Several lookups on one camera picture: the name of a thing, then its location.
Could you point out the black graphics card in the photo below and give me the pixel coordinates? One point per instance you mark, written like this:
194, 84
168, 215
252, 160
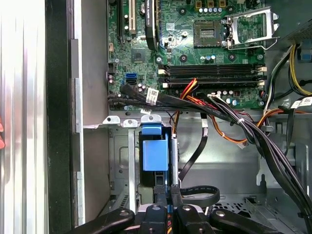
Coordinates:
151, 24

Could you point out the black RAM slot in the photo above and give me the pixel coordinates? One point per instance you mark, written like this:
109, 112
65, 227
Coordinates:
212, 66
212, 72
219, 78
231, 85

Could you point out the square grey chipset chip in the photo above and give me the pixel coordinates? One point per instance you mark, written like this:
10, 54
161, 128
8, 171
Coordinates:
139, 55

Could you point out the black expansion slot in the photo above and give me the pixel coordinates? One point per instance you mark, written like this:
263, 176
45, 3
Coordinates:
120, 19

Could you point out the blue SATA port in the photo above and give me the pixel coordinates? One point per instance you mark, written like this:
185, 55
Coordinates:
131, 78

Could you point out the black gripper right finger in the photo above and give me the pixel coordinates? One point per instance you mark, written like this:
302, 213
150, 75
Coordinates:
190, 219

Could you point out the grey metal PC case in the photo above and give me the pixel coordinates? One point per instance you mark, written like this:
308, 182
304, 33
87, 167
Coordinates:
58, 97

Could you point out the thin metal locking lever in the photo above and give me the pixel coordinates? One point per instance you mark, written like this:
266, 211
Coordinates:
251, 48

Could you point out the silver socket cover frame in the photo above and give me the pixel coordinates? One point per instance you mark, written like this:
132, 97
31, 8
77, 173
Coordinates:
268, 24

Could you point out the silver metal disk bay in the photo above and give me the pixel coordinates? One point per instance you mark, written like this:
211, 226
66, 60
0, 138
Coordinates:
122, 151

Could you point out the green motherboard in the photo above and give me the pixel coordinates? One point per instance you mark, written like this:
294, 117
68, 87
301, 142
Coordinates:
175, 31

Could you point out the black CPU socket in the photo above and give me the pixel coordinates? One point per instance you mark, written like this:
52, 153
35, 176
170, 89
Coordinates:
207, 34

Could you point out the blue plastic clip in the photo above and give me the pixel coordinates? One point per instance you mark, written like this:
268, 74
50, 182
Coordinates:
307, 51

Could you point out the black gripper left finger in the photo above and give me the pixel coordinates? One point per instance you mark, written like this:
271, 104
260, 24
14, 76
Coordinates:
153, 219

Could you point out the hard disk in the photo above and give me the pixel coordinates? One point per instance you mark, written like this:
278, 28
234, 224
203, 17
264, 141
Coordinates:
154, 156

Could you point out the grey power supply box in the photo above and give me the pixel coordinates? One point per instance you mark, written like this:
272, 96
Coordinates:
302, 31

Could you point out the white expansion slot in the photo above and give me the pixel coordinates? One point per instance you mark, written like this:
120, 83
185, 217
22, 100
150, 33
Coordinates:
132, 17

